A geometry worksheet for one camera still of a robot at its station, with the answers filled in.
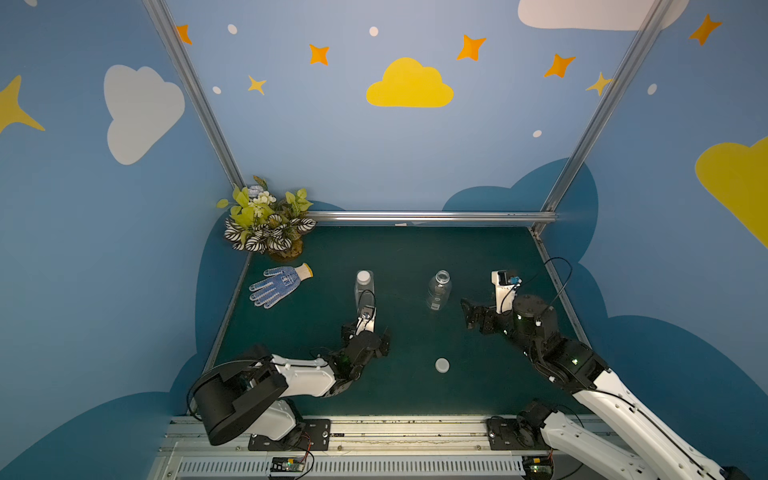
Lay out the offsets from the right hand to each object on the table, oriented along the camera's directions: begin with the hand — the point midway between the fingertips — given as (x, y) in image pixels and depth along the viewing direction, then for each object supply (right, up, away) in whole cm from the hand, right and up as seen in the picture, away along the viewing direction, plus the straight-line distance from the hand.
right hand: (483, 294), depth 73 cm
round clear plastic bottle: (-7, -1, +20) cm, 22 cm away
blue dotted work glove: (-61, +1, +31) cm, 68 cm away
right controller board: (+14, -43, 0) cm, 45 cm away
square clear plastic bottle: (-31, 0, +16) cm, 35 cm away
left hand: (-28, -11, +15) cm, 33 cm away
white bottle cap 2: (-8, -23, +13) cm, 27 cm away
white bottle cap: (-31, +3, +15) cm, 35 cm away
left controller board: (-49, -41, -1) cm, 64 cm away
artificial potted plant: (-64, +20, +16) cm, 68 cm away
